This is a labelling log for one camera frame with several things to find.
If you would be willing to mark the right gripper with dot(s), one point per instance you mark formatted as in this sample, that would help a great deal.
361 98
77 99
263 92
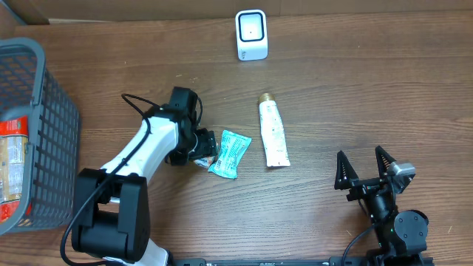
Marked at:
346 177

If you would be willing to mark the teal snack packet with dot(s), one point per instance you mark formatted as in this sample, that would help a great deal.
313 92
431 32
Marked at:
233 147

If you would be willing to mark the dark grey plastic basket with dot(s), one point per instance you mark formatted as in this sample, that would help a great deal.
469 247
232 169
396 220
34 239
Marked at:
52 150

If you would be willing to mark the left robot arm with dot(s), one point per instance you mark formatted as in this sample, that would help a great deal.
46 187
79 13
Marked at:
111 218

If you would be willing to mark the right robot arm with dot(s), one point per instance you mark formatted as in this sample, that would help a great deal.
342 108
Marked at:
401 235

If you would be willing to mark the white barcode scanner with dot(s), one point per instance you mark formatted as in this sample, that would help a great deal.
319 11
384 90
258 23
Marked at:
251 35

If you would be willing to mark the white tube gold cap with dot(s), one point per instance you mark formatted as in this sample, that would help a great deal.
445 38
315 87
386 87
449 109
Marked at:
272 132

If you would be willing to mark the small orange snack packet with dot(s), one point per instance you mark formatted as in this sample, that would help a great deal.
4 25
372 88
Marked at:
205 162

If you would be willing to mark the orange noodle package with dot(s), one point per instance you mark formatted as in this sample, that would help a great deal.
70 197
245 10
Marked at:
14 139

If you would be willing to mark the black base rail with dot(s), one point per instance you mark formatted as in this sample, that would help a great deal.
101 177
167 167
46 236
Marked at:
295 262

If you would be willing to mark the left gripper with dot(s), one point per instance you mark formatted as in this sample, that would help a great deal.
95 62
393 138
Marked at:
210 144

